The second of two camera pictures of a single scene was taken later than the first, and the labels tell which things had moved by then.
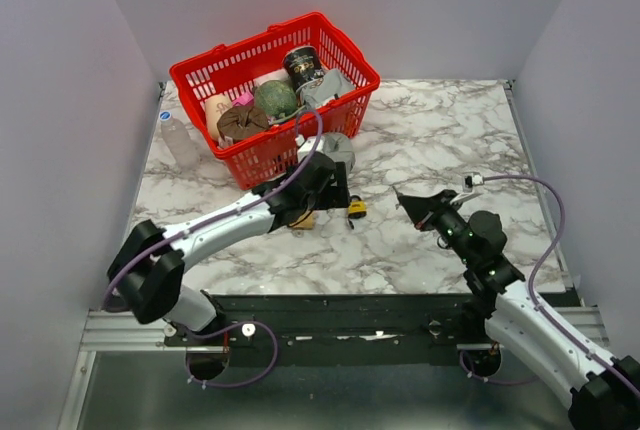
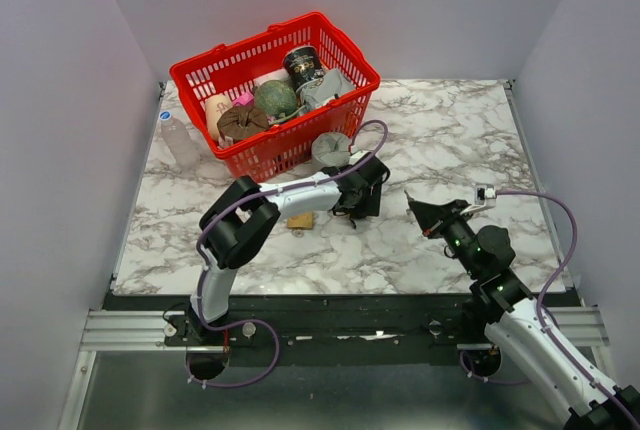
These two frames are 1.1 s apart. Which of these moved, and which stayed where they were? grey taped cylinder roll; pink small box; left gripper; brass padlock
Moved: left gripper
Stayed: grey taped cylinder roll; brass padlock; pink small box
